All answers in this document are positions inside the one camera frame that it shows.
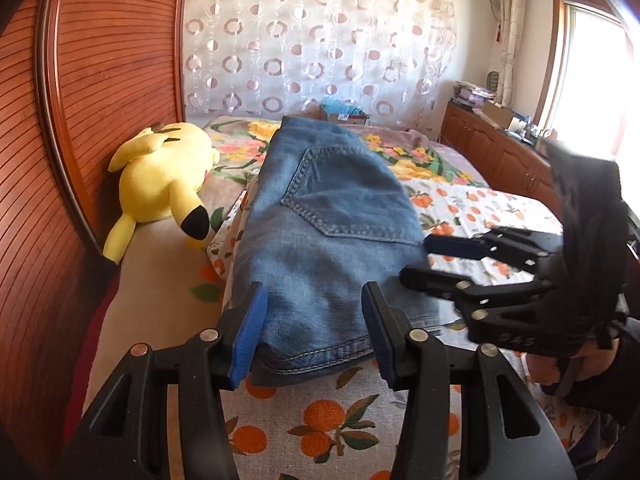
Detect person's right forearm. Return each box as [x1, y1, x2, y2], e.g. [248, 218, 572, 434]
[562, 316, 640, 413]

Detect cream window curtain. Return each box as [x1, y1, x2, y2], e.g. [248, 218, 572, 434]
[494, 0, 527, 112]

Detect yellow plush toy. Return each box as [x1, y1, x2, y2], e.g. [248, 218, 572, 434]
[102, 122, 220, 265]

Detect wooden cabinet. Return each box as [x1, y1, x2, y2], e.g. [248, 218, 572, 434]
[440, 100, 567, 209]

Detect open cardboard box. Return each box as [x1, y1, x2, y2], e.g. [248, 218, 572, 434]
[482, 102, 517, 129]

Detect cardboard box with blue cloth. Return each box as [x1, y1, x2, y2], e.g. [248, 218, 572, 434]
[305, 97, 372, 127]

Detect stack of papers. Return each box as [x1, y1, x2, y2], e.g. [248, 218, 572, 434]
[452, 82, 494, 109]

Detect floral blanket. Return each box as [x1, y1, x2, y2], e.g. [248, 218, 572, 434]
[201, 114, 495, 222]

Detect blue denim pants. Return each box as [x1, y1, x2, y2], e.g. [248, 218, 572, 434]
[227, 116, 442, 389]

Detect orange-print bed sheet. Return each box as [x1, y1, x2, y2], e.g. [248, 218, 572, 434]
[199, 179, 603, 480]

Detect person's right hand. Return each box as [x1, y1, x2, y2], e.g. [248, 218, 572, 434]
[524, 344, 583, 387]

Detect beige bed cover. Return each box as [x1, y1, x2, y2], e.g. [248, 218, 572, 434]
[87, 219, 237, 413]

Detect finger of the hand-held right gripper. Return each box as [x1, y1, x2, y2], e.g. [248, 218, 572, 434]
[424, 226, 564, 275]
[399, 265, 553, 322]

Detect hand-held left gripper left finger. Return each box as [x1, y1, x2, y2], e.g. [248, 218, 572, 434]
[55, 281, 269, 480]

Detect red bed base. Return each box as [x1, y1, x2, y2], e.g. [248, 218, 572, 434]
[64, 269, 118, 428]

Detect circle-patterned curtain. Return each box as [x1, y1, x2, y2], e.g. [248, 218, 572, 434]
[181, 0, 459, 127]

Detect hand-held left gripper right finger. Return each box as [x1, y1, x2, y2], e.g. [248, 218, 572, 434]
[361, 281, 577, 480]

